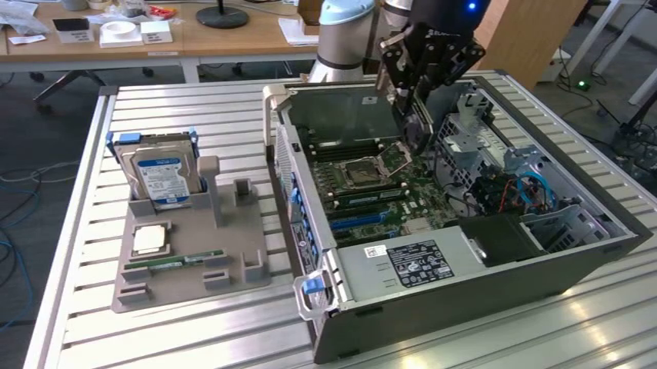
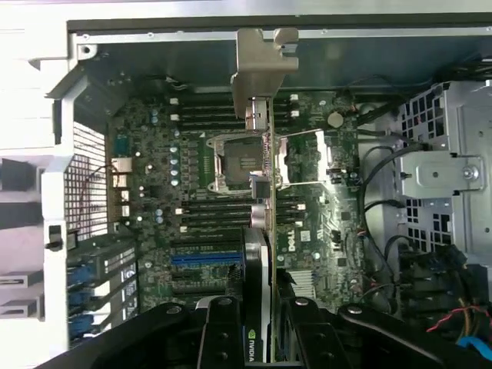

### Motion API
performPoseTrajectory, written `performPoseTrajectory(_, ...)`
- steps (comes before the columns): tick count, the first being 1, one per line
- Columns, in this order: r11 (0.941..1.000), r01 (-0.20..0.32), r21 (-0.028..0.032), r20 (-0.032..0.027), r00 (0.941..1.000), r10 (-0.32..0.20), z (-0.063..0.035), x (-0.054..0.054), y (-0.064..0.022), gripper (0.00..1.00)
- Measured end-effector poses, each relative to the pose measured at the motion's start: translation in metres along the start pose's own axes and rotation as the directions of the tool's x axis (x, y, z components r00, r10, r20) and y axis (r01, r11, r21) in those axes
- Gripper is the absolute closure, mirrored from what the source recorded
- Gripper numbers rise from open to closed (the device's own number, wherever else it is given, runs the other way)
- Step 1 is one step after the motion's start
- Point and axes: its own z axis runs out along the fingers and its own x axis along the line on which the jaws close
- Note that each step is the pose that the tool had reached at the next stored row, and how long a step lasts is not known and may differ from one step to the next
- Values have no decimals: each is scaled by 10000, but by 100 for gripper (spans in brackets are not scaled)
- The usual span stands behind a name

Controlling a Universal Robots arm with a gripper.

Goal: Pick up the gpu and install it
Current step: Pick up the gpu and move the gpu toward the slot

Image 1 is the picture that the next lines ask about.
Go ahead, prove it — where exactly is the white metal table frame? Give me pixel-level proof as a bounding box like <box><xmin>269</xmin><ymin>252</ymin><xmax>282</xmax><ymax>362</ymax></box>
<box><xmin>559</xmin><ymin>0</ymin><xmax>657</xmax><ymax>105</ymax></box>

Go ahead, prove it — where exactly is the metal disk bay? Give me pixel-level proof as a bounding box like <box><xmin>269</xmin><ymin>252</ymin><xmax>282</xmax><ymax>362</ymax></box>
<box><xmin>519</xmin><ymin>203</ymin><xmax>625</xmax><ymax>254</ymax></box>

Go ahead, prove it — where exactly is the white cube box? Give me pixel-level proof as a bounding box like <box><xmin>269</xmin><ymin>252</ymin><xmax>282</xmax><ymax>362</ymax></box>
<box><xmin>141</xmin><ymin>21</ymin><xmax>173</xmax><ymax>45</ymax></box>

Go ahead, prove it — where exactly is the white tape roll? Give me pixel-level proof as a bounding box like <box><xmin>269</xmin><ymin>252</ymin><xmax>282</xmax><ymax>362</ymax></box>
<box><xmin>102</xmin><ymin>22</ymin><xmax>135</xmax><ymax>38</ymax></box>

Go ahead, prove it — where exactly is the black tripod stand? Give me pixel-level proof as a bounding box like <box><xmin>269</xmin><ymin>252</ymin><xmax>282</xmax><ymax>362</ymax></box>
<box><xmin>597</xmin><ymin>98</ymin><xmax>657</xmax><ymax>162</ymax></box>

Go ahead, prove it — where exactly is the grey parts rack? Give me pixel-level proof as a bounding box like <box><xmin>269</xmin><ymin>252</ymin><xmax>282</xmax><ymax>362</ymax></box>
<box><xmin>110</xmin><ymin>155</ymin><xmax>273</xmax><ymax>314</ymax></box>

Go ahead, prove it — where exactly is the hard disk with blue label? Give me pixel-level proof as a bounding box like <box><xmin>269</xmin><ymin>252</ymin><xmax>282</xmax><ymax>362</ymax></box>
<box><xmin>114</xmin><ymin>132</ymin><xmax>205</xmax><ymax>211</ymax></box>

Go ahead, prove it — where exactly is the blue floor cable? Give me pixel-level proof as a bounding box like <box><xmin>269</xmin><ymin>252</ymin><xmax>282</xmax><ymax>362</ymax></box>
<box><xmin>0</xmin><ymin>183</ymin><xmax>40</xmax><ymax>330</ymax></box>

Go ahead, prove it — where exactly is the black office chair base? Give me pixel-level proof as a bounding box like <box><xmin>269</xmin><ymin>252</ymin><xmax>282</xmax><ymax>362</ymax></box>
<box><xmin>31</xmin><ymin>68</ymin><xmax>110</xmax><ymax>115</ymax></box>

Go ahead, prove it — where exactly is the black RAM slot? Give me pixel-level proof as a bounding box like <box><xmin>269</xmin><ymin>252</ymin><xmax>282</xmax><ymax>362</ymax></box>
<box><xmin>312</xmin><ymin>141</ymin><xmax>384</xmax><ymax>152</ymax></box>
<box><xmin>313</xmin><ymin>145</ymin><xmax>385</xmax><ymax>156</ymax></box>
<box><xmin>313</xmin><ymin>149</ymin><xmax>385</xmax><ymax>161</ymax></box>
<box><xmin>310</xmin><ymin>138</ymin><xmax>382</xmax><ymax>148</ymax></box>

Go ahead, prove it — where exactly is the brown cardboard box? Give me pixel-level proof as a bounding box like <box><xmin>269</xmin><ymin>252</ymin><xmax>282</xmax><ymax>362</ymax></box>
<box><xmin>297</xmin><ymin>0</ymin><xmax>325</xmax><ymax>28</ymax></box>

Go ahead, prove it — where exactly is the silver CPU chip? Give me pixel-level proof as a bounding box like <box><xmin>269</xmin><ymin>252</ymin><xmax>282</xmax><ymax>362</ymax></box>
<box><xmin>131</xmin><ymin>225</ymin><xmax>169</xmax><ymax>257</ymax></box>

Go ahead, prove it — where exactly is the silver chipset heatsink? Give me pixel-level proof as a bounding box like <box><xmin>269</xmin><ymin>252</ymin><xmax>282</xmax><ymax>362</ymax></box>
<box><xmin>404</xmin><ymin>218</ymin><xmax>438</xmax><ymax>236</ymax></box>

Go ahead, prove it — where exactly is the green motherboard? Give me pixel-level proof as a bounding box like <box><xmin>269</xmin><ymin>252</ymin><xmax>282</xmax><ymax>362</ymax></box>
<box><xmin>297</xmin><ymin>126</ymin><xmax>464</xmax><ymax>249</ymax></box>

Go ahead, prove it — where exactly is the white floor cable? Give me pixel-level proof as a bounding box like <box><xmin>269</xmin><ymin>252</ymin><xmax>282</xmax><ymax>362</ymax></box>
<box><xmin>0</xmin><ymin>161</ymin><xmax>78</xmax><ymax>185</ymax></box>

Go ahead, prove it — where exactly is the black Nvidia graphics card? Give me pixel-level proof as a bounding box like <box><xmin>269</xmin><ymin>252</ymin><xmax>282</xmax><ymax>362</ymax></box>
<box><xmin>376</xmin><ymin>65</ymin><xmax>437</xmax><ymax>157</ymax></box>

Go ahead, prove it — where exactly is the open black PC case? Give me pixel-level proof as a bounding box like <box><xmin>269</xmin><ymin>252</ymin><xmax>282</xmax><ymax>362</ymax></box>
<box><xmin>261</xmin><ymin>68</ymin><xmax>655</xmax><ymax>365</ymax></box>

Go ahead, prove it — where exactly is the blue expansion slot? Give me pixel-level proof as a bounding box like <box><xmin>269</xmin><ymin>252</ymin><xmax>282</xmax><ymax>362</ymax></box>
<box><xmin>328</xmin><ymin>209</ymin><xmax>393</xmax><ymax>228</ymax></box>

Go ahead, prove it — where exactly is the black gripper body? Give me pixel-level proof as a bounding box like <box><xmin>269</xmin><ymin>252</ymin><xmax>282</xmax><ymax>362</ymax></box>
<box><xmin>405</xmin><ymin>0</ymin><xmax>492</xmax><ymax>53</ymax></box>

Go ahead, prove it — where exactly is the stack of white papers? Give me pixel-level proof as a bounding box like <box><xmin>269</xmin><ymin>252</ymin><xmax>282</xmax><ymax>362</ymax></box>
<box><xmin>278</xmin><ymin>17</ymin><xmax>322</xmax><ymax>46</ymax></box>

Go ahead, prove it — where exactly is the white flat box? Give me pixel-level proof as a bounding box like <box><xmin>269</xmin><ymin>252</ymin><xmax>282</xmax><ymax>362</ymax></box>
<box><xmin>98</xmin><ymin>26</ymin><xmax>145</xmax><ymax>49</ymax></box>

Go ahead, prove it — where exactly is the wooden cabinet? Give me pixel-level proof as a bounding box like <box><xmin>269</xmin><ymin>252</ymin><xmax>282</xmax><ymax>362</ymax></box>
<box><xmin>450</xmin><ymin>0</ymin><xmax>589</xmax><ymax>90</ymax></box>

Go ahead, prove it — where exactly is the dark grey pouch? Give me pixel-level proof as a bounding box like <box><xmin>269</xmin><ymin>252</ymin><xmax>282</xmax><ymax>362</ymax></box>
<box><xmin>121</xmin><ymin>0</ymin><xmax>149</xmax><ymax>18</ymax></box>

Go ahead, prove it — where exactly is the grey power supply unit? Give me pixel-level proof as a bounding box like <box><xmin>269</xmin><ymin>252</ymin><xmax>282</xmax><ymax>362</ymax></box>
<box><xmin>324</xmin><ymin>225</ymin><xmax>487</xmax><ymax>313</ymax></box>

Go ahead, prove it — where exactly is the crumpled clear plastic bag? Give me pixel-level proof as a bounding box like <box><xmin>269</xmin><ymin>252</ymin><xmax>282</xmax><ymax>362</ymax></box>
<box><xmin>0</xmin><ymin>2</ymin><xmax>53</xmax><ymax>35</ymax></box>

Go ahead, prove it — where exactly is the blue disk carrier frame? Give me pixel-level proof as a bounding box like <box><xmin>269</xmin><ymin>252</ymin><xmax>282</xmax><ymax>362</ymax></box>
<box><xmin>105</xmin><ymin>128</ymin><xmax>207</xmax><ymax>193</ymax></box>

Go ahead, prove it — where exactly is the white box with black top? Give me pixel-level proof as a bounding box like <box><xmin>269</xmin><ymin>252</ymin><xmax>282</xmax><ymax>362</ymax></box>
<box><xmin>54</xmin><ymin>18</ymin><xmax>95</xmax><ymax>44</ymax></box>

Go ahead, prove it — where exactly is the light wooden desk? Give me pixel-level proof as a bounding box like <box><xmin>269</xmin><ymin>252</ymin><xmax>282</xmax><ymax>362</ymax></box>
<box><xmin>182</xmin><ymin>0</ymin><xmax>466</xmax><ymax>84</ymax></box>
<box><xmin>7</xmin><ymin>0</ymin><xmax>186</xmax><ymax>74</ymax></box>

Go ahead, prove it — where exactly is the CPU socket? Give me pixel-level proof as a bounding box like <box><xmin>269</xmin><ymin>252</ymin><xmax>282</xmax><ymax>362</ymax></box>
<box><xmin>340</xmin><ymin>158</ymin><xmax>394</xmax><ymax>190</ymax></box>

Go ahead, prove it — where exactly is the blue disk wire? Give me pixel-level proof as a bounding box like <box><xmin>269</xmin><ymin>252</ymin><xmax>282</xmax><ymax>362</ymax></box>
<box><xmin>517</xmin><ymin>173</ymin><xmax>560</xmax><ymax>211</ymax></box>

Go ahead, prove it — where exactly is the red disk wire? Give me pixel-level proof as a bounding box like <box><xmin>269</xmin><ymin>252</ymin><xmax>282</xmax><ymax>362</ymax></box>
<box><xmin>501</xmin><ymin>179</ymin><xmax>533</xmax><ymax>211</ymax></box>

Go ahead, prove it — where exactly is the perforated metal drive cage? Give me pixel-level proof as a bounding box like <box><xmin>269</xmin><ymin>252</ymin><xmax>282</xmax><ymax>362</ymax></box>
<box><xmin>436</xmin><ymin>111</ymin><xmax>516</xmax><ymax>185</ymax></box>

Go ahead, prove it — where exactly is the metal socket cover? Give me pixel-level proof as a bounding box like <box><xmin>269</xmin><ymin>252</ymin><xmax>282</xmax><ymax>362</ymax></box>
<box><xmin>378</xmin><ymin>140</ymin><xmax>416</xmax><ymax>177</ymax></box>

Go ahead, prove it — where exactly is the black lamp base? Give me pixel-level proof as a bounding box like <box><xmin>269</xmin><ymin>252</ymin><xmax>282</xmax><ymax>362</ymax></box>
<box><xmin>197</xmin><ymin>0</ymin><xmax>251</xmax><ymax>28</ymax></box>

